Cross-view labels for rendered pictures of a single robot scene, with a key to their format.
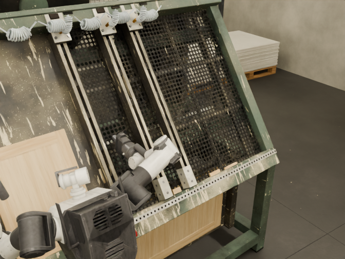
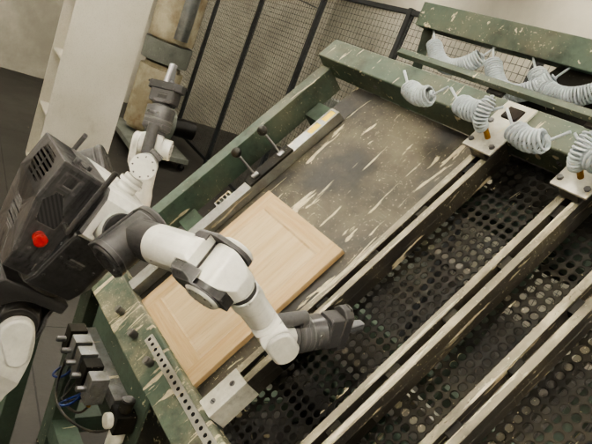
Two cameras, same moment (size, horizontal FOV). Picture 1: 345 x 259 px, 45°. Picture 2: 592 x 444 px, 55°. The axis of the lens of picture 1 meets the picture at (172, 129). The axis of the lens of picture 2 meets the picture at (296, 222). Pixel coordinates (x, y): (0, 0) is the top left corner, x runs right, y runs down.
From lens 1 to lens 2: 2.14 m
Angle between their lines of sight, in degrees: 84
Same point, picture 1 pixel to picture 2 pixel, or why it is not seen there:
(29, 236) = not seen: hidden behind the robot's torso
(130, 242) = (18, 225)
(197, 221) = not seen: outside the picture
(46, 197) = not seen: hidden behind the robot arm
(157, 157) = (175, 233)
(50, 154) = (293, 255)
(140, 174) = (144, 224)
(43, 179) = (255, 267)
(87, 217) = (43, 141)
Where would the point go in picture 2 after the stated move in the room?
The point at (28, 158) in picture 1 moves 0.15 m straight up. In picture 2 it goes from (280, 235) to (298, 192)
